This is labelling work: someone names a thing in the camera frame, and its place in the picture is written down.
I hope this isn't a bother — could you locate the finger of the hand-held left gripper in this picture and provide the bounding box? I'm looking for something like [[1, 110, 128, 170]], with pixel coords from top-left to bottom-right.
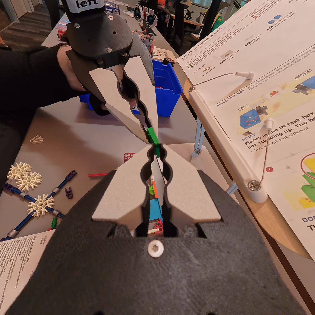
[[89, 68, 150, 144], [123, 55, 160, 144]]

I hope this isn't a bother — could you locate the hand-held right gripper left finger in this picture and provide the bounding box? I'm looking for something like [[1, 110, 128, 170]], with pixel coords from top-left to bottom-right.
[[92, 144, 154, 238]]

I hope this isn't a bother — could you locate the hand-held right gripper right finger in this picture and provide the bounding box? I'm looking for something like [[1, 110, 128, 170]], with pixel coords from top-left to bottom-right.
[[160, 143, 222, 238]]

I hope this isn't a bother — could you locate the blue storage bin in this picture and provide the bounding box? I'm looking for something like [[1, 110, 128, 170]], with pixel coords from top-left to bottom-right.
[[79, 59, 184, 117]]

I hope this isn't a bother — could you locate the colourful toy construction model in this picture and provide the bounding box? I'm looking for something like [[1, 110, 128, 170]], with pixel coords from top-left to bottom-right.
[[88, 153, 165, 234]]

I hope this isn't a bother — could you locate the green toy connector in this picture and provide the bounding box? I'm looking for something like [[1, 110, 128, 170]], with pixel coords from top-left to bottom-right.
[[147, 127, 161, 158]]

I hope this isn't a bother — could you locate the person's left forearm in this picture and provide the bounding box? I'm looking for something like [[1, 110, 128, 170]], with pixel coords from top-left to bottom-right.
[[0, 44, 90, 116]]

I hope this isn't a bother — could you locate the person's left hand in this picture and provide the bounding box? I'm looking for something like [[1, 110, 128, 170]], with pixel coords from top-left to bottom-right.
[[57, 45, 91, 93]]

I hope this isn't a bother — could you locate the blue printed box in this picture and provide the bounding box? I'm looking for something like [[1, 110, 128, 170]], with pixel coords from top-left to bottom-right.
[[105, 1, 121, 14]]

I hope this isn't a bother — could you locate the barcode paper sheet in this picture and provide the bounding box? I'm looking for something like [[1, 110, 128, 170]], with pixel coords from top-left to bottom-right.
[[153, 48, 176, 62]]

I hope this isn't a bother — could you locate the toy tracked robot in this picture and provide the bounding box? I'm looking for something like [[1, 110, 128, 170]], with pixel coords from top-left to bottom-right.
[[132, 4, 158, 53]]

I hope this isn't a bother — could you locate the white metal stand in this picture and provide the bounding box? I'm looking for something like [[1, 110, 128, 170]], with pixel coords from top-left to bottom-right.
[[170, 0, 315, 261]]

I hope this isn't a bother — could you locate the blue rod snowflake assembly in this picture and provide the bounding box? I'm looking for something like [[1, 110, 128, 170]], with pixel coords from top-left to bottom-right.
[[0, 162, 77, 242]]

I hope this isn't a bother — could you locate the instruction booklet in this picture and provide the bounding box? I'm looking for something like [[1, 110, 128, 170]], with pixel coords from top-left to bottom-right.
[[0, 229, 56, 315]]

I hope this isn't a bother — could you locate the printed instruction sheet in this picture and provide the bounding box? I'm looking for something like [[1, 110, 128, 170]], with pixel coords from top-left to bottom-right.
[[177, 0, 315, 261]]

